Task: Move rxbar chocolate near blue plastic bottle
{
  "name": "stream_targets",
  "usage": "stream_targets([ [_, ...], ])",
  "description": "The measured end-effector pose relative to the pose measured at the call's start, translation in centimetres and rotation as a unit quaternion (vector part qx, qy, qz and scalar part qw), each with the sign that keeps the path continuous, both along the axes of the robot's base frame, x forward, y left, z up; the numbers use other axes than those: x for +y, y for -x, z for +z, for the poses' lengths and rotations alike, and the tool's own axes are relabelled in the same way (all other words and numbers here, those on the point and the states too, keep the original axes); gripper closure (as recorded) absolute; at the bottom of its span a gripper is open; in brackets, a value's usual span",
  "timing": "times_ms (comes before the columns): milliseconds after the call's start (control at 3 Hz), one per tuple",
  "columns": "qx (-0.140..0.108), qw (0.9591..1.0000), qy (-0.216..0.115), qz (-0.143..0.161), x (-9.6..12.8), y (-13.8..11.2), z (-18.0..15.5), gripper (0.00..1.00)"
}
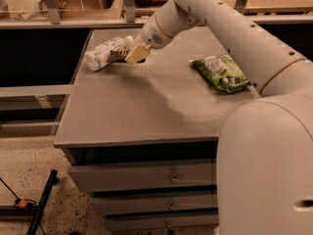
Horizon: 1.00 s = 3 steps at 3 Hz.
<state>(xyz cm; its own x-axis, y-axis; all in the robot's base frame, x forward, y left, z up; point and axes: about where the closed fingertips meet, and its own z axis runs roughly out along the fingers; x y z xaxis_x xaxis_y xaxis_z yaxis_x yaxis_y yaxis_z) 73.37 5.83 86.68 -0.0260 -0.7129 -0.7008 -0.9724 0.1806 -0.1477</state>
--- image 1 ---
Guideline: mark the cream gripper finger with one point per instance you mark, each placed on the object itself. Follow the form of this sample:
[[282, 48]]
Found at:
[[137, 40], [138, 52]]

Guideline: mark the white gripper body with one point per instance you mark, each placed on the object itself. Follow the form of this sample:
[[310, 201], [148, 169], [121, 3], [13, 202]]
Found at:
[[151, 35]]

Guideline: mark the black rxbar chocolate bar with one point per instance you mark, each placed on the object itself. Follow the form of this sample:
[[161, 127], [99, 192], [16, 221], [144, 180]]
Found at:
[[117, 56]]

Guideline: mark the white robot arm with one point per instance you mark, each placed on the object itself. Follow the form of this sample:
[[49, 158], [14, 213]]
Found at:
[[265, 148]]

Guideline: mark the clear plastic bottle white cap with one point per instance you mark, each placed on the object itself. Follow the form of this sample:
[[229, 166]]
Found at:
[[96, 58]]

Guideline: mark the green chip bag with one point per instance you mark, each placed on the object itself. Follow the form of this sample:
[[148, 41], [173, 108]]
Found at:
[[222, 72]]

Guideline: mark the grey drawer cabinet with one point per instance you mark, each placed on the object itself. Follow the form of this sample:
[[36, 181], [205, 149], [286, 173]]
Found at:
[[158, 110]]

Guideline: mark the top grey drawer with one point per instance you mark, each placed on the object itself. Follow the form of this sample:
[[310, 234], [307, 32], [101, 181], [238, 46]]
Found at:
[[143, 175]]

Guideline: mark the grey drawer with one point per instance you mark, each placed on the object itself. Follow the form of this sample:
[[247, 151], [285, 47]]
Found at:
[[154, 203], [160, 221], [143, 175]]

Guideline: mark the middle grey drawer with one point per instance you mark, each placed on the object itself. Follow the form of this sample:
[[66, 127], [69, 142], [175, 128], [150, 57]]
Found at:
[[154, 203]]

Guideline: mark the bottom grey drawer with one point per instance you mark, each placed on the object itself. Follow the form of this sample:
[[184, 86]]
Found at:
[[160, 221]]

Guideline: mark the black stand leg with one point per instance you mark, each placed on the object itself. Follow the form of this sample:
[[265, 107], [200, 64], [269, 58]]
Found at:
[[10, 213]]

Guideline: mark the metal shelf rail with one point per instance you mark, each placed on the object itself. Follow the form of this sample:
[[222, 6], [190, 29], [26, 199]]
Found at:
[[94, 10]]

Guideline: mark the orange clamp with cable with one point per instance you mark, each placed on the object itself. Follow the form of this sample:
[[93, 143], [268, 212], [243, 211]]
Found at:
[[21, 204]]

